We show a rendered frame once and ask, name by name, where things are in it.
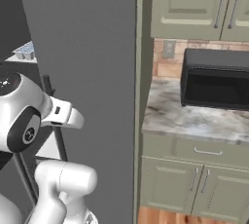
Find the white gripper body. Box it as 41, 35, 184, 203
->
68, 106, 86, 131

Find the pale blue ice cube tray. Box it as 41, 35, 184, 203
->
12, 40, 36, 61

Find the white freezer shelf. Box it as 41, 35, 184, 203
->
3, 52, 38, 64

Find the olive base cupboard door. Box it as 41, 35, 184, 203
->
192, 165, 249, 224
139, 157, 204, 215

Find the dark grey freezer door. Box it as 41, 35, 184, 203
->
0, 0, 45, 84

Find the grey fridge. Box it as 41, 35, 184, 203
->
0, 0, 138, 224

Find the olive tall cabinet side panel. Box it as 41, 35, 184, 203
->
132, 0, 156, 224

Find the black microwave oven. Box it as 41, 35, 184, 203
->
180, 48, 249, 112

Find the olive drawer front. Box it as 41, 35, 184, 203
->
174, 135, 249, 171

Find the dark freezer door handle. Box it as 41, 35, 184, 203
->
42, 74, 69, 163

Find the dark fridge door handle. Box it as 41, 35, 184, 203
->
12, 152, 39, 206

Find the grey wall socket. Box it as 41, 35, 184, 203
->
162, 39, 177, 59

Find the silver base cupboard door handle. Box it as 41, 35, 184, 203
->
199, 168, 211, 194
189, 167, 199, 193

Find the silver drawer handle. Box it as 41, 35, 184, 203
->
193, 147, 224, 157

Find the olive wide wall cupboard door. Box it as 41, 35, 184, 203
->
150, 0, 235, 42

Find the silver wall cupboard door handle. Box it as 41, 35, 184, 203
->
213, 0, 229, 30
227, 0, 245, 30

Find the olive narrow wall cupboard door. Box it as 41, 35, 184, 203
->
220, 0, 249, 43

